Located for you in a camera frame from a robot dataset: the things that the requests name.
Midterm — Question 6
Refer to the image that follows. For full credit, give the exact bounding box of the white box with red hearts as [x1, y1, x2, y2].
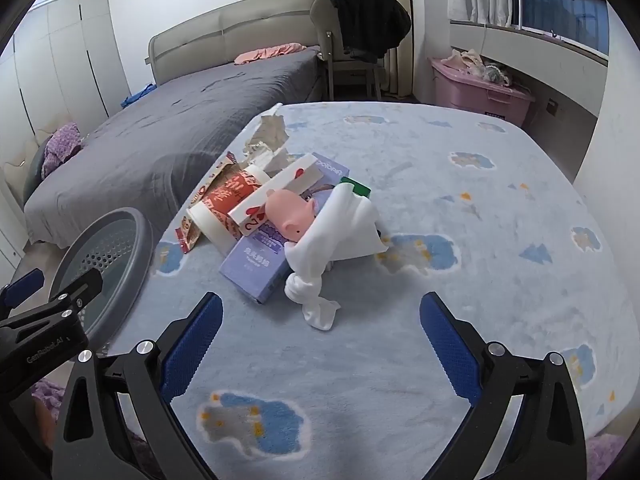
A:
[231, 152, 326, 236]

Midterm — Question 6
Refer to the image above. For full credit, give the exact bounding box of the beige padded headboard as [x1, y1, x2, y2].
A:
[145, 0, 326, 86]

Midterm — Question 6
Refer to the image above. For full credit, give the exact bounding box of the red and white paper cup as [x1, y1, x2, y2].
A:
[187, 165, 273, 256]

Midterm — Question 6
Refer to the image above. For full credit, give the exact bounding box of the purple fuzzy cloth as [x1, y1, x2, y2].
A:
[41, 122, 83, 178]

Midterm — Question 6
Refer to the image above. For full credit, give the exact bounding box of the light blue printed blanket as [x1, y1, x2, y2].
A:
[107, 101, 640, 480]

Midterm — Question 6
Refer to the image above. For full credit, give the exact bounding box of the beige and red snack wrapper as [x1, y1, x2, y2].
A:
[175, 152, 246, 253]

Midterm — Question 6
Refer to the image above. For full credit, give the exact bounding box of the pile of light clothes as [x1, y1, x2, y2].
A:
[445, 49, 511, 86]

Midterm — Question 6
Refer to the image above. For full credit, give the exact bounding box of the metal window railing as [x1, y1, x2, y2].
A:
[510, 0, 576, 31]

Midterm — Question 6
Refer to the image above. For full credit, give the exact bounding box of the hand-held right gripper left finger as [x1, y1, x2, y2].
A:
[50, 292, 223, 480]

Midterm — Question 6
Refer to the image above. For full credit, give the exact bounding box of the black clothing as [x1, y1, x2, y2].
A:
[327, 0, 412, 61]

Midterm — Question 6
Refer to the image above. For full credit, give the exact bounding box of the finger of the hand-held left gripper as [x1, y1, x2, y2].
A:
[45, 269, 104, 316]
[0, 268, 45, 318]

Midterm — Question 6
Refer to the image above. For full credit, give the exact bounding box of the beige chair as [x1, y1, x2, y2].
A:
[310, 0, 396, 103]

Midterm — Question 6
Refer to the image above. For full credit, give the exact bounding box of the pink cloth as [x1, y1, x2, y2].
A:
[234, 44, 307, 66]

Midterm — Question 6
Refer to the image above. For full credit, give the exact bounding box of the beige curtain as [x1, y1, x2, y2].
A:
[382, 0, 416, 98]

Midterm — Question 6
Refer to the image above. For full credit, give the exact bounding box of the grey bed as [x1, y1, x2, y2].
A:
[22, 45, 323, 251]

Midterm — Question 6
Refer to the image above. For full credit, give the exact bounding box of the blue cloth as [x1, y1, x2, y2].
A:
[121, 82, 157, 108]

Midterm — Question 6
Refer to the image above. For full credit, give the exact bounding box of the pink plastic storage box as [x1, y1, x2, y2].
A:
[430, 57, 536, 128]

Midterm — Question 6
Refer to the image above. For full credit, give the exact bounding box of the grey perforated plastic basket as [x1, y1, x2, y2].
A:
[50, 207, 155, 346]

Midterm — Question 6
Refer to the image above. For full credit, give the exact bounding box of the purple box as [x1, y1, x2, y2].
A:
[219, 152, 351, 305]

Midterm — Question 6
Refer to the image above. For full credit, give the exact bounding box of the crumpled paper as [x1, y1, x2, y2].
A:
[243, 104, 292, 161]

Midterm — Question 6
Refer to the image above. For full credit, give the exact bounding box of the white cloth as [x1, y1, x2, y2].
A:
[284, 182, 388, 332]

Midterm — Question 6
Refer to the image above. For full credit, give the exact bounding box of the white wardrobe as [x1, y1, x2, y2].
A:
[0, 0, 126, 171]

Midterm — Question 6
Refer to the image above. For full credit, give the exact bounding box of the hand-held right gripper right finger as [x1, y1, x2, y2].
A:
[420, 291, 588, 480]

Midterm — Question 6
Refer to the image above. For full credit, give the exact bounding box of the pink toy pig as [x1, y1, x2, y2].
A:
[264, 189, 321, 246]

